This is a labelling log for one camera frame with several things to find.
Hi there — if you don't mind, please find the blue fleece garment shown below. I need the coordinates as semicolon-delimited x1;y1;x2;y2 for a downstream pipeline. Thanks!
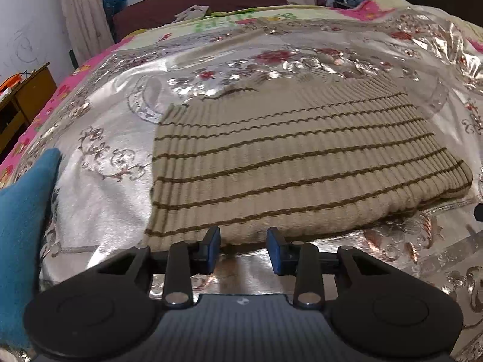
0;148;63;351

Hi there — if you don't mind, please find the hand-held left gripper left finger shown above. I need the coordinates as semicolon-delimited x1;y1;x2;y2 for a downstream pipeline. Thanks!
96;225;222;307

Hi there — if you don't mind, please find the silver floral bed cover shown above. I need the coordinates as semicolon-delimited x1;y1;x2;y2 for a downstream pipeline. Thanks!
38;5;483;362

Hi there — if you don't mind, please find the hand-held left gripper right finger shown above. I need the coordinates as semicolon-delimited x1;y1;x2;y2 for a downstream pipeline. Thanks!
266;227;393;307

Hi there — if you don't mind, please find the white cloth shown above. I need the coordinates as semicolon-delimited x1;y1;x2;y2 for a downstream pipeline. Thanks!
174;5;210;21

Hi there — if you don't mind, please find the beige striped knit sweater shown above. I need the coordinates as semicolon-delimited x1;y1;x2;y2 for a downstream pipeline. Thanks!
143;71;474;251

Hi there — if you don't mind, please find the orange item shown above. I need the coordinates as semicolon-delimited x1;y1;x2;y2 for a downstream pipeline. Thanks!
0;73;23;91

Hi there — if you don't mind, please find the pink printed blanket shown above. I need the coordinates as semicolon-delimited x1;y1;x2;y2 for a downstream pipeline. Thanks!
0;0;483;189

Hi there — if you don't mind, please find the blue plastic bag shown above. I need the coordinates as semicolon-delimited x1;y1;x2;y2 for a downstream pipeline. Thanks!
100;0;129;17

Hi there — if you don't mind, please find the yellow wooden desk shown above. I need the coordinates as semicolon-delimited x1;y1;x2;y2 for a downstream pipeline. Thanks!
0;62;58;155

